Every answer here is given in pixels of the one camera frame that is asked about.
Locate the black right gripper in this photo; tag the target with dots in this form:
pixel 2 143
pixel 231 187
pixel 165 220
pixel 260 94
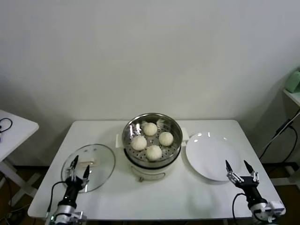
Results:
pixel 249 189

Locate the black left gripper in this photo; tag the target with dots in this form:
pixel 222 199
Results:
pixel 72 188

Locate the white steamed baozi bun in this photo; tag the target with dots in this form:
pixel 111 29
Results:
pixel 154 153
pixel 150 129
pixel 166 138
pixel 138 143

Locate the stainless steel steamer basket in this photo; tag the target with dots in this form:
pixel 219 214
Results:
pixel 131 131

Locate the white round plate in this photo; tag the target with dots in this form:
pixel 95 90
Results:
pixel 211 154

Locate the cream electric cooking pot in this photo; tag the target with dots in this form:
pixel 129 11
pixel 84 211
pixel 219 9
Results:
pixel 152 174

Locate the white folding side table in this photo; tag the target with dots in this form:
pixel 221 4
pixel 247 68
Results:
pixel 18 131

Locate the pale green appliance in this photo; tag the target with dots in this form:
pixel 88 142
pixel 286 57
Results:
pixel 294 80

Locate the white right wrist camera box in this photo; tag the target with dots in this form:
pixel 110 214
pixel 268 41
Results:
pixel 276 206

